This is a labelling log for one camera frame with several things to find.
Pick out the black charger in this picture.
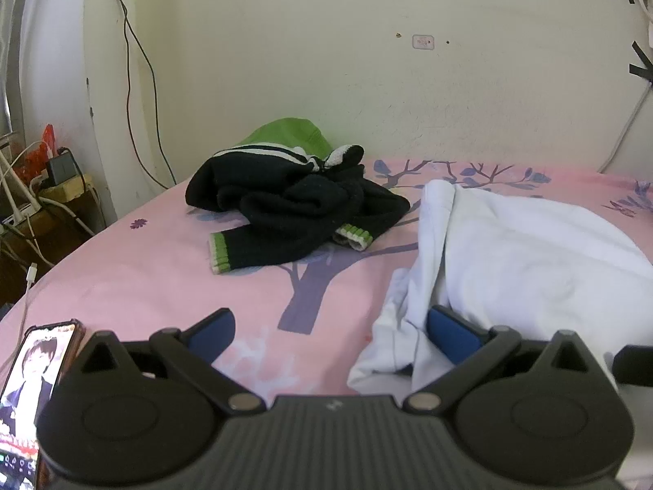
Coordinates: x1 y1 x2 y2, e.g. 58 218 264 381
45 147 81 188

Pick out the smartphone with lit screen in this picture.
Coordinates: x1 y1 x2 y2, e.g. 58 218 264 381
0 319 85 490

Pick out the green cloth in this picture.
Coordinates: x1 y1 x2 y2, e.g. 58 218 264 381
235 118 335 160

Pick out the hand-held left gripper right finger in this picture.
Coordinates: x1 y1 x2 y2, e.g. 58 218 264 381
402 305 595 417

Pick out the black tape cross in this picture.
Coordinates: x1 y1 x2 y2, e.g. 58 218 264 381
629 41 653 83

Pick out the black sweater with green cuffs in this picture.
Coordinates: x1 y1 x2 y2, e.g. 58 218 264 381
184 144 412 274

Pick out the white wall cable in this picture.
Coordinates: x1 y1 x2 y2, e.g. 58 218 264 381
597 2 653 174

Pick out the red plastic bag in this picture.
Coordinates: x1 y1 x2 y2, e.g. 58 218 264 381
20 125 58 177

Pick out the black wall cable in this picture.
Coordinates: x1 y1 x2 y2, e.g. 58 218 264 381
109 0 178 191

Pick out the power strip with chargers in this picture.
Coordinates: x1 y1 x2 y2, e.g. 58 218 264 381
0 135 95 238

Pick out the white garment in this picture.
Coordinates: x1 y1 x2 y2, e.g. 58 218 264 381
347 180 653 393

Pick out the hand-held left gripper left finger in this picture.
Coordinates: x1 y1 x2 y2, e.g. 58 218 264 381
76 307 267 414

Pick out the white charging cable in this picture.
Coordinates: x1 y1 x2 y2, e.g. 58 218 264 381
0 263 40 371

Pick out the wooden block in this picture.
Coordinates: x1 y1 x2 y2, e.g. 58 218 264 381
37 174 99 206

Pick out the pink printed bedsheet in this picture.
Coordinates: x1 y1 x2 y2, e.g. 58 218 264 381
0 156 653 490

